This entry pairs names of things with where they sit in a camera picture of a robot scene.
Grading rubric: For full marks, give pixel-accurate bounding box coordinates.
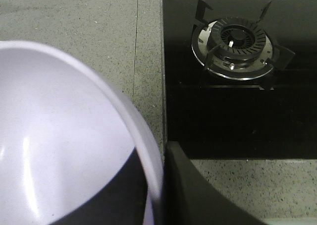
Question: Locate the lilac plastic bowl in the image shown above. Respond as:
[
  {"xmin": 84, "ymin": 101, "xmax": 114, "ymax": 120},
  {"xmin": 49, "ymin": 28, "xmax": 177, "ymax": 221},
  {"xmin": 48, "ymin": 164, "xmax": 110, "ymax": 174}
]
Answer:
[{"xmin": 0, "ymin": 41, "xmax": 163, "ymax": 225}]

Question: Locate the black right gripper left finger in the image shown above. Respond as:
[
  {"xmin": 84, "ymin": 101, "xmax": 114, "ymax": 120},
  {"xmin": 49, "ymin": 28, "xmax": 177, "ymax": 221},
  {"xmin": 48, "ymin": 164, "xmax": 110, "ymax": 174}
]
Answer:
[{"xmin": 53, "ymin": 149, "xmax": 148, "ymax": 225}]

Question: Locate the black gas burner ring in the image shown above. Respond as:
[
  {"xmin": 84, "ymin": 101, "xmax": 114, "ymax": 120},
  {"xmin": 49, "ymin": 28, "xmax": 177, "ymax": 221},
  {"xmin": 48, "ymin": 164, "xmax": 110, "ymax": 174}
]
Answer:
[{"xmin": 191, "ymin": 0, "xmax": 296, "ymax": 81}]

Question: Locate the black glass gas hob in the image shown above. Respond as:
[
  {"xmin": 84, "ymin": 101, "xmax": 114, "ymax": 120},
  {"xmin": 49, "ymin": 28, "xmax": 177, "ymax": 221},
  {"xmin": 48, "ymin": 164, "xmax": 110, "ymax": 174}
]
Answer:
[{"xmin": 162, "ymin": 0, "xmax": 317, "ymax": 159}]

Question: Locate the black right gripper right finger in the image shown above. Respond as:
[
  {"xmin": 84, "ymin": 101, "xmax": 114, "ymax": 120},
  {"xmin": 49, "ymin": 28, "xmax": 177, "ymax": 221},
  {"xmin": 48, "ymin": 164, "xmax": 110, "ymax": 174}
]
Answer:
[{"xmin": 164, "ymin": 141, "xmax": 263, "ymax": 225}]

